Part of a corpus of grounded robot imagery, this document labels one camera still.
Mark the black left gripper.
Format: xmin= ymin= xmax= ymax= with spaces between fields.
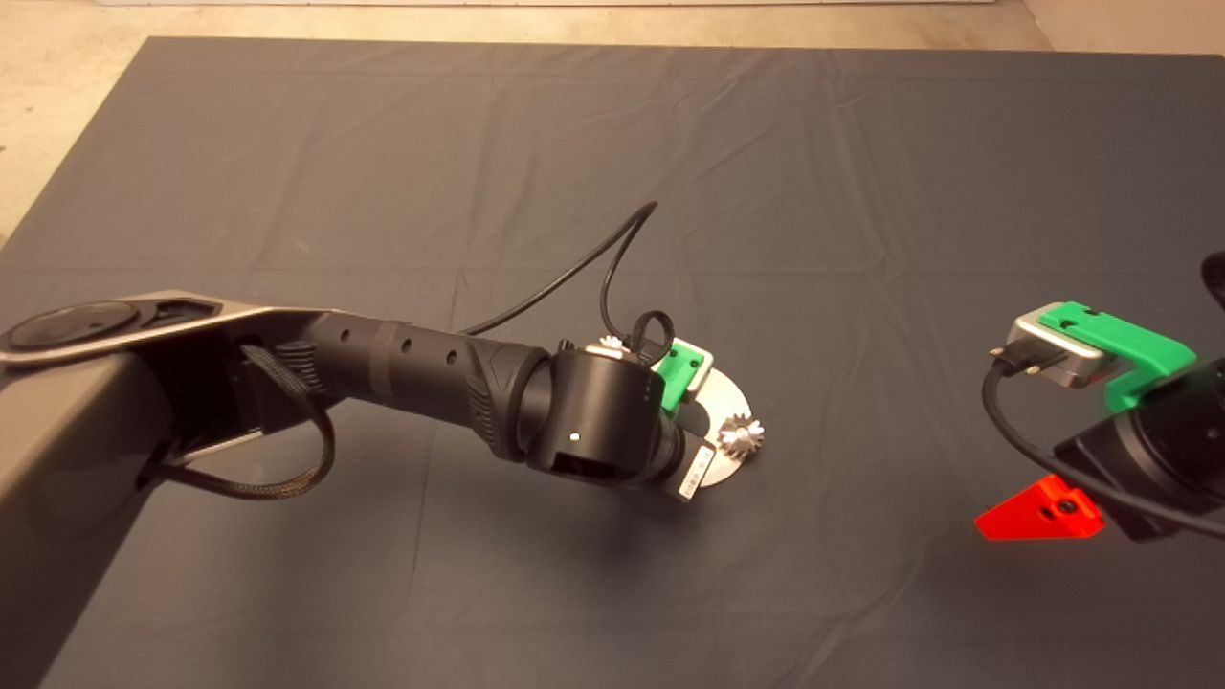
xmin=660 ymin=421 xmax=717 ymax=503

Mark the thin black left camera cable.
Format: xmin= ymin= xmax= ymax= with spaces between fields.
xmin=459 ymin=201 xmax=677 ymax=365

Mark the larger steel gear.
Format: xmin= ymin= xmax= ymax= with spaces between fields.
xmin=718 ymin=414 xmax=767 ymax=462

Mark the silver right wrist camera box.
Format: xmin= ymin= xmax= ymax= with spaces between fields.
xmin=1008 ymin=314 xmax=1111 ymax=390

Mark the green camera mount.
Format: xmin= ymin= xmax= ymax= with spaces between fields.
xmin=1038 ymin=302 xmax=1197 ymax=414
xmin=651 ymin=340 xmax=706 ymax=412

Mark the green right camera mount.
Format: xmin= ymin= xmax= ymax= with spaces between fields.
xmin=1038 ymin=302 xmax=1197 ymax=414

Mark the thick black right camera cable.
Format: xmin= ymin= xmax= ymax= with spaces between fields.
xmin=983 ymin=343 xmax=1225 ymax=539

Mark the dark grey table cloth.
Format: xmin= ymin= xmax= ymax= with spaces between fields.
xmin=0 ymin=36 xmax=1225 ymax=689

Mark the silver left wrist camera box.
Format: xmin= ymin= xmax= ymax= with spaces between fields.
xmin=670 ymin=337 xmax=715 ymax=393

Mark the round metal plate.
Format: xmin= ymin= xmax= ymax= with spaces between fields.
xmin=689 ymin=371 xmax=757 ymax=489

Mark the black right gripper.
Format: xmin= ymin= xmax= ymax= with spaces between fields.
xmin=974 ymin=359 xmax=1225 ymax=544

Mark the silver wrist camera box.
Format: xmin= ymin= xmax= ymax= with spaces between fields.
xmin=670 ymin=337 xmax=715 ymax=393
xmin=1008 ymin=314 xmax=1111 ymax=390

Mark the green left camera mount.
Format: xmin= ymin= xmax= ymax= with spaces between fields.
xmin=651 ymin=340 xmax=706 ymax=412

